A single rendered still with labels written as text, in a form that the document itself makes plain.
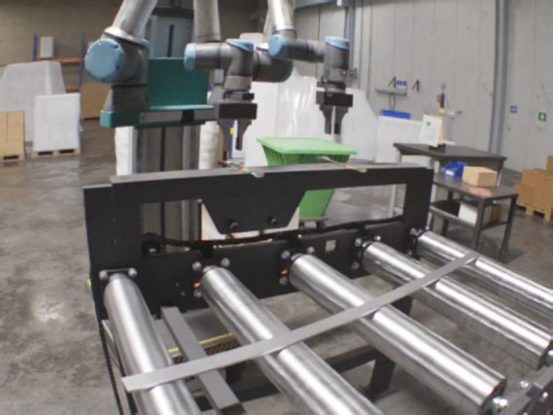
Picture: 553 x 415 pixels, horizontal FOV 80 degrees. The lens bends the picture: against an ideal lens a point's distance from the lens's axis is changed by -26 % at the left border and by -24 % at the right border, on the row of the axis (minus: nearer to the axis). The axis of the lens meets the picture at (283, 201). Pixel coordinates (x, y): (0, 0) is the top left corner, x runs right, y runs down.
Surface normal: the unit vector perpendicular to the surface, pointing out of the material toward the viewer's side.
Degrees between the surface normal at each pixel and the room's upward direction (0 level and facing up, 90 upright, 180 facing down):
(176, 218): 90
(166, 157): 90
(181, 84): 90
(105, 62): 95
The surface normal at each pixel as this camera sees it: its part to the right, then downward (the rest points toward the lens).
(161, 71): 0.62, 0.25
